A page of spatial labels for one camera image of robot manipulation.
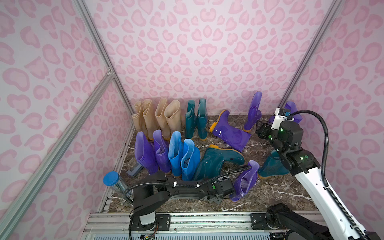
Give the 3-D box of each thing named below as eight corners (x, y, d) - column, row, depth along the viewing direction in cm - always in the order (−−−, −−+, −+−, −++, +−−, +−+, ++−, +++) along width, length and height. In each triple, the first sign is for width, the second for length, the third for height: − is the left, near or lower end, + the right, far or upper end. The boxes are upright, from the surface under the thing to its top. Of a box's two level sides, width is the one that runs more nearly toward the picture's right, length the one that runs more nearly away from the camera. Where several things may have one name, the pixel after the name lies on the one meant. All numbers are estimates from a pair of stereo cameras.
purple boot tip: (236, 154, 100) (238, 149, 95) (205, 128, 114) (206, 123, 109) (255, 137, 109) (258, 131, 104) (225, 115, 123) (226, 109, 118)
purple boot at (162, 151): (164, 183, 87) (154, 162, 67) (159, 156, 98) (148, 132, 78) (177, 178, 88) (170, 157, 69) (170, 153, 99) (163, 128, 80)
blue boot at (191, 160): (185, 188, 86) (180, 168, 65) (186, 157, 99) (183, 132, 78) (200, 188, 86) (200, 168, 65) (199, 156, 99) (199, 131, 78)
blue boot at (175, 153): (174, 180, 88) (166, 160, 68) (176, 155, 98) (171, 131, 79) (185, 180, 88) (181, 160, 68) (186, 155, 98) (183, 131, 79)
